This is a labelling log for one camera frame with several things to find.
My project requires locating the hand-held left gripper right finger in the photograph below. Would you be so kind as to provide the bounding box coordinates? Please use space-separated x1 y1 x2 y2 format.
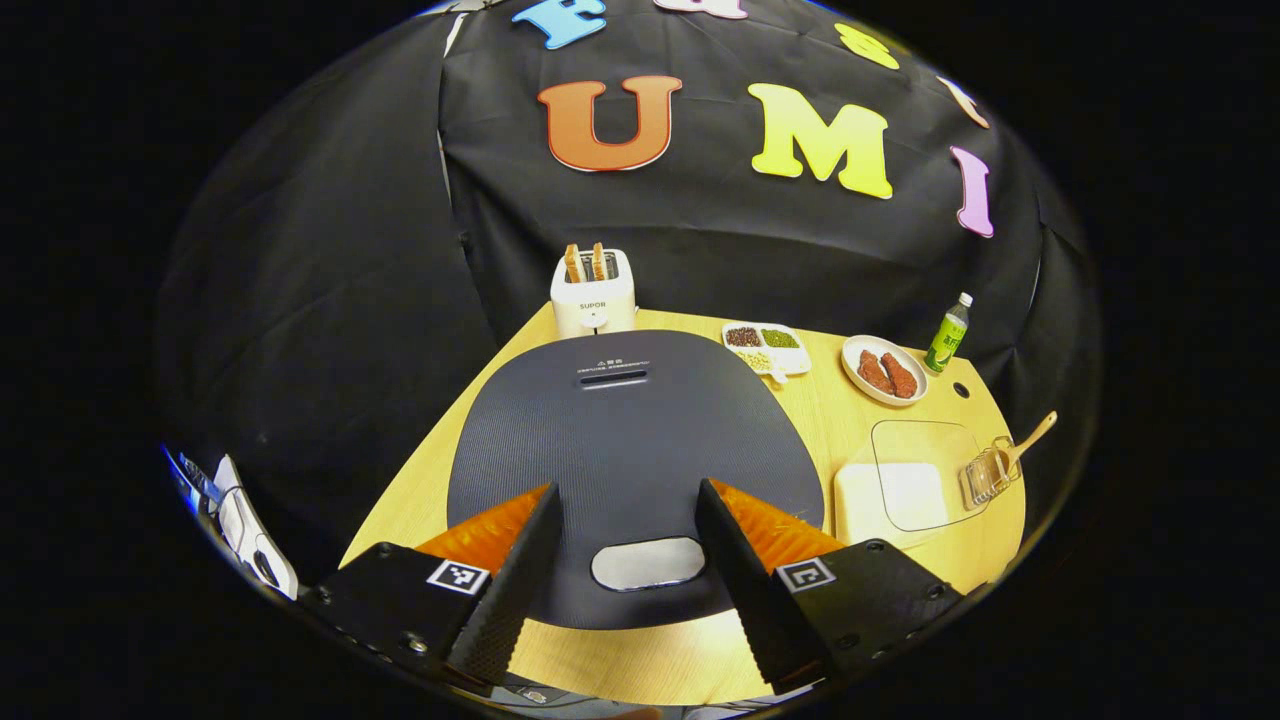
695 478 966 694

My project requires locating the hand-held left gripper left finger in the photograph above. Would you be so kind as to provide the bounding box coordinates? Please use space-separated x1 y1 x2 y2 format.
300 483 563 686

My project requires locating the dark-lidded silver rice cooker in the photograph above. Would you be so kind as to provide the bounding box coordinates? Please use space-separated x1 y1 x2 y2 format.
446 330 826 631

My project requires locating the white divided bean dish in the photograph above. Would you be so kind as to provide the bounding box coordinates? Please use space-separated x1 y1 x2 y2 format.
722 322 813 379

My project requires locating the white round plate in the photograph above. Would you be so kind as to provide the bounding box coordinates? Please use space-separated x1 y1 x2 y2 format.
841 334 929 406

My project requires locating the white side desk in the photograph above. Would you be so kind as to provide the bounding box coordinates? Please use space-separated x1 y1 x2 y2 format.
165 445 299 601

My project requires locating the white toaster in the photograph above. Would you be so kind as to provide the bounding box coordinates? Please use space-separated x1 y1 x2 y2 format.
549 248 638 339

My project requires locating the green drink bottle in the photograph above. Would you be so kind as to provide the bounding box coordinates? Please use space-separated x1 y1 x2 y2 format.
924 292 974 373

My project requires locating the black backdrop cloth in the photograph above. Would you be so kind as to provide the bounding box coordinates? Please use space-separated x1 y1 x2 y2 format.
160 0 1101 581

